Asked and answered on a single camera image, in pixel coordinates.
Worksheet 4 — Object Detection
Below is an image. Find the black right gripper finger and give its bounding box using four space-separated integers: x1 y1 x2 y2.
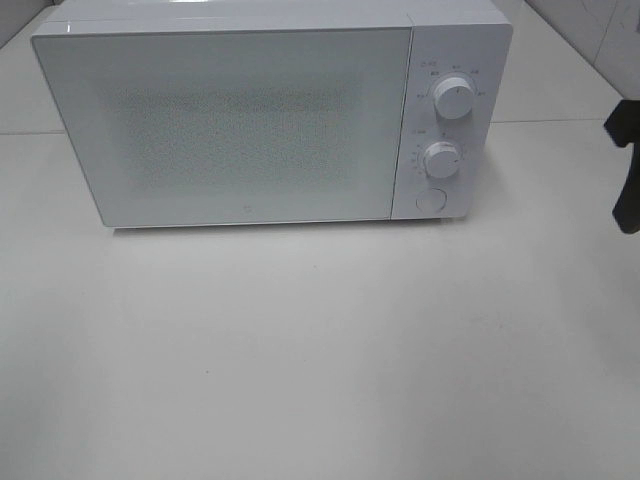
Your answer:
604 99 640 234

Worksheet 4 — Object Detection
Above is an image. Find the white timer knob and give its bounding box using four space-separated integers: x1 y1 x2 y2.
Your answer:
423 141 462 179

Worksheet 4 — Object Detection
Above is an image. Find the round white door button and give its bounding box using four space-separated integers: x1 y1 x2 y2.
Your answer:
416 188 447 214

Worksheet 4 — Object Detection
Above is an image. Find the white microwave door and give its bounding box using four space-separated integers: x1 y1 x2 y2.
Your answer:
32 28 411 228

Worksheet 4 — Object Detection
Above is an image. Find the upper white power knob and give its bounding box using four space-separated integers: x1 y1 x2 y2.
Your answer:
432 73 476 120

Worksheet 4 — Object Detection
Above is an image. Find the white microwave oven body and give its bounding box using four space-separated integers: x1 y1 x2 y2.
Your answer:
31 1 513 223

